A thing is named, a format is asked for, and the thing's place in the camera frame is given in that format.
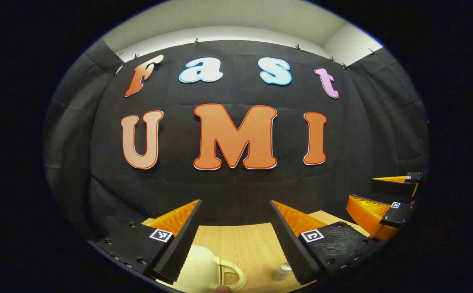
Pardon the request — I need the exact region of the cream yellow-trimmed small suitcase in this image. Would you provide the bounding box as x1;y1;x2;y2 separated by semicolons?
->
173;244;248;293

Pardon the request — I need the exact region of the white pump bottle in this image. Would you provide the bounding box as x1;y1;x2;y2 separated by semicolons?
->
273;262;293;282

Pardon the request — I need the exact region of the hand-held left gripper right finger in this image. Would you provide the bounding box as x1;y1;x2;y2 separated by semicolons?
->
269;199;385;285

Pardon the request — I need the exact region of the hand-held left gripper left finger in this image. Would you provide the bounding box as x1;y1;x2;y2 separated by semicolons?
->
88;199;203;285

